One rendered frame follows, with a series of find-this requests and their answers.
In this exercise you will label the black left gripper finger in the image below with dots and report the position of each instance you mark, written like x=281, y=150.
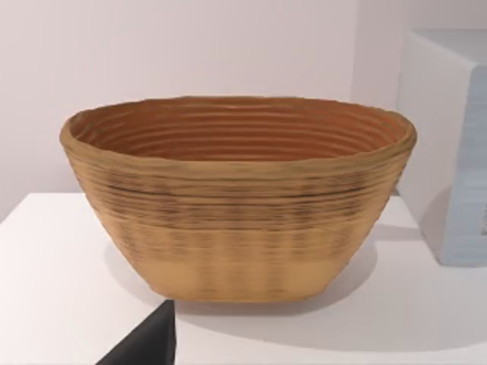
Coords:
x=152, y=338

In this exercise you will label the brown woven basket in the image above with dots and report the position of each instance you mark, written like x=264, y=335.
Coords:
x=236, y=205

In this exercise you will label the pale blue box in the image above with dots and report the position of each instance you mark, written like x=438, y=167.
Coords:
x=456, y=152

